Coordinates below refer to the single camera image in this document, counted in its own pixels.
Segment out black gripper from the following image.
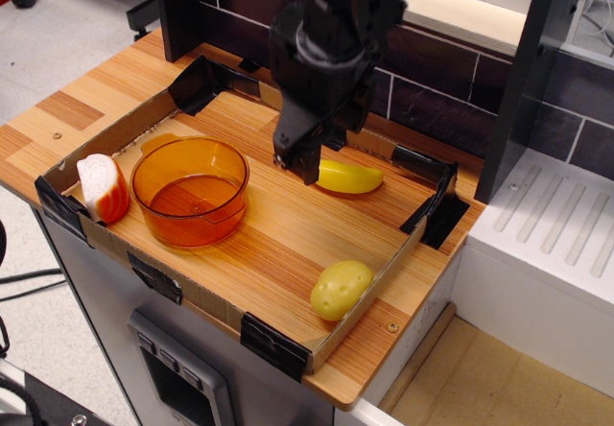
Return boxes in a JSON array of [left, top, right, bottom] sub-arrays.
[[270, 22, 379, 185]]

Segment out yellow toy banana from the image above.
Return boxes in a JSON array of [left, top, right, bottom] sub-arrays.
[[316, 159, 384, 195]]

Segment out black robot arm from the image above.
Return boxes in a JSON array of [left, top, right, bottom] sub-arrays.
[[270, 0, 406, 185]]

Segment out orange transparent plastic pot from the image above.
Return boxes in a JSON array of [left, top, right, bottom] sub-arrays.
[[130, 133, 249, 249]]

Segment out cardboard fence with black tape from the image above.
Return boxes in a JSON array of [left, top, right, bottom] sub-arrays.
[[35, 57, 467, 379]]

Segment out yellow-green toy potato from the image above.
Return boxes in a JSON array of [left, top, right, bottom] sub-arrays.
[[310, 260, 373, 321]]

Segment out white orange toy sushi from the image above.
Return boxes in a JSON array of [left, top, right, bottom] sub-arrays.
[[77, 154, 130, 225]]

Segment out white toy sink drainboard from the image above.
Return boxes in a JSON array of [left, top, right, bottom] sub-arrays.
[[467, 150, 613, 315]]

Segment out grey oven control panel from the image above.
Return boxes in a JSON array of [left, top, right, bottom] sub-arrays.
[[128, 311, 235, 426]]

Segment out dark grey vertical post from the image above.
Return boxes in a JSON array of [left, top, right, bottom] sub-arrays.
[[475, 0, 580, 203]]

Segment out black cable on floor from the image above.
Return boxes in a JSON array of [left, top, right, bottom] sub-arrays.
[[0, 268, 65, 302]]

